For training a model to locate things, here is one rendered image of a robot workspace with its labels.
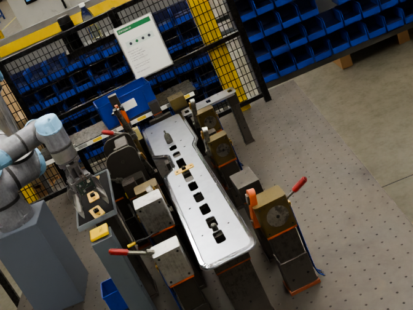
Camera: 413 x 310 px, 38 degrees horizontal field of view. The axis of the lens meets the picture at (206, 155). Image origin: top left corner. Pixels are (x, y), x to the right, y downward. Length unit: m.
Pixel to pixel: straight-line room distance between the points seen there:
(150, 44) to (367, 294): 1.90
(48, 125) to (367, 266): 1.11
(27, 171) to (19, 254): 0.33
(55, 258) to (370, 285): 1.20
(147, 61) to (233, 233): 1.63
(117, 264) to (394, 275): 0.88
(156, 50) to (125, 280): 1.64
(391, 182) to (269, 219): 1.93
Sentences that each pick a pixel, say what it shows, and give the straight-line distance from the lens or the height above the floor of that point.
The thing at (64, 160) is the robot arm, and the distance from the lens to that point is 1.90.
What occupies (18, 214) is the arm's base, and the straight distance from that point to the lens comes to 2.42.
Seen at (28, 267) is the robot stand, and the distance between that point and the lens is 2.48.
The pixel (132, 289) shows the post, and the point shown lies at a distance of 2.00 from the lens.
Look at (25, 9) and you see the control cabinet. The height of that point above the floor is 1.24.
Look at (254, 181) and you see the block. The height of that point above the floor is 1.03.
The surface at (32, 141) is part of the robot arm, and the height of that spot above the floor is 1.47.
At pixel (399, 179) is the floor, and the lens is 3.72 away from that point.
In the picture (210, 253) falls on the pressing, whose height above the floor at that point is 1.00.
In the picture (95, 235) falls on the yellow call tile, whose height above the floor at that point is 1.16.
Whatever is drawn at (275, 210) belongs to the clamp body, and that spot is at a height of 1.03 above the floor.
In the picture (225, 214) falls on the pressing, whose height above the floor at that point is 1.00.
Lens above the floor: 1.99
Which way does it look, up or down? 24 degrees down
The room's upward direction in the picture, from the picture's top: 24 degrees counter-clockwise
